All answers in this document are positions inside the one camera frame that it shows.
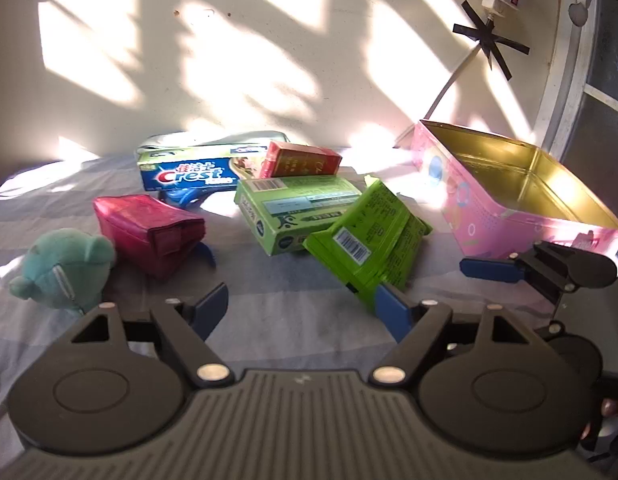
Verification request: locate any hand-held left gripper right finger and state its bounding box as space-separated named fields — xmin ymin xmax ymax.
xmin=369 ymin=283 xmax=548 ymax=387

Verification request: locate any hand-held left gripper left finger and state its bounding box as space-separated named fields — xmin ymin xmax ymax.
xmin=71 ymin=282 xmax=232 ymax=389

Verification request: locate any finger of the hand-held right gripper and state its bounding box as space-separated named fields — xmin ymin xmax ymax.
xmin=460 ymin=241 xmax=580 ymax=307

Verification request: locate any pink tin box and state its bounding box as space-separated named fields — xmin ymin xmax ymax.
xmin=411 ymin=119 xmax=618 ymax=261

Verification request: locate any green snack packet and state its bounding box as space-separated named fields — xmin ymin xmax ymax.
xmin=303 ymin=175 xmax=434 ymax=309

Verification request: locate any magenta foil pouch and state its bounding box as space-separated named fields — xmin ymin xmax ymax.
xmin=92 ymin=194 xmax=207 ymax=281

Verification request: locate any blue polka-dot band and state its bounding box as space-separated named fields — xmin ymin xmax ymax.
xmin=156 ymin=187 xmax=218 ymax=269

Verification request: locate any green cardboard box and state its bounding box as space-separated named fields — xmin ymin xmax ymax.
xmin=234 ymin=175 xmax=362 ymax=257

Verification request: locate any blue toothpaste box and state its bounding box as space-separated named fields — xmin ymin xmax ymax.
xmin=136 ymin=142 xmax=270 ymax=192

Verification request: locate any teal plush toy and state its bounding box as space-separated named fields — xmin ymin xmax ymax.
xmin=9 ymin=228 xmax=118 ymax=317

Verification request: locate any small red box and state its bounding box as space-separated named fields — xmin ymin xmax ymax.
xmin=259 ymin=141 xmax=344 ymax=180

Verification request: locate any person's right hand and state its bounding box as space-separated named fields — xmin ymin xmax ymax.
xmin=580 ymin=392 xmax=618 ymax=462

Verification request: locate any striped bedsheet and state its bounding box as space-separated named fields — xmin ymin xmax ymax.
xmin=0 ymin=145 xmax=618 ymax=461

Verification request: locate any teal zipper pouch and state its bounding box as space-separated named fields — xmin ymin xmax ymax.
xmin=139 ymin=130 xmax=292 ymax=152

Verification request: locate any black tape cross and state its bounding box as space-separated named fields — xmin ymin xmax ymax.
xmin=452 ymin=0 xmax=532 ymax=81

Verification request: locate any white cable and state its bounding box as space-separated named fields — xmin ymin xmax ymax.
xmin=395 ymin=45 xmax=484 ymax=149

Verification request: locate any white window frame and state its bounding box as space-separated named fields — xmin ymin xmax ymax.
xmin=531 ymin=0 xmax=618 ymax=162

